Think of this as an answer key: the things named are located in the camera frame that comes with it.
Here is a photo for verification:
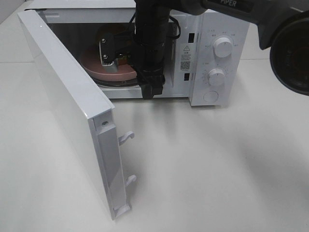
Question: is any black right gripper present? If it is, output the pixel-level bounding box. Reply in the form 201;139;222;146
99;32;133;67

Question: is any pink ceramic plate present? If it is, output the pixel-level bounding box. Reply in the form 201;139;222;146
80;45;137;82

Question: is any white microwave door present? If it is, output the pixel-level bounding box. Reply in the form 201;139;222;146
18;10;136;219

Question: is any round white door button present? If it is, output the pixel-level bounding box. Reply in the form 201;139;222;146
203;91;219;103

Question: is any burger with lettuce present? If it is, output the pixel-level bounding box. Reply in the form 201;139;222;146
95;23;126;43

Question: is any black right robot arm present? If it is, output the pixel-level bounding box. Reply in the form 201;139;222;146
99;0;309;99

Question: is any glass microwave turntable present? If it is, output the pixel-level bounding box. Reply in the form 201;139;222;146
93;78;139;88

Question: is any white warning label sticker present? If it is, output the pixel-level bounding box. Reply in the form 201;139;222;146
178;43;194;72

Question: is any white microwave oven body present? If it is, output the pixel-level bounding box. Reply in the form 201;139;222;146
26;0;249;106

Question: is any lower white timer knob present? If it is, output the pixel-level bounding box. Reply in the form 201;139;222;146
208;69;225;87

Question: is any upper white power knob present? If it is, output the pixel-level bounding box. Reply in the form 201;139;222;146
212;37;233;58

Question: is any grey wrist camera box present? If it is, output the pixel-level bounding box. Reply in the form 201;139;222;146
102;60;118;73

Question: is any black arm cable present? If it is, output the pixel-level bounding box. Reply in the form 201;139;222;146
126;12;181;41

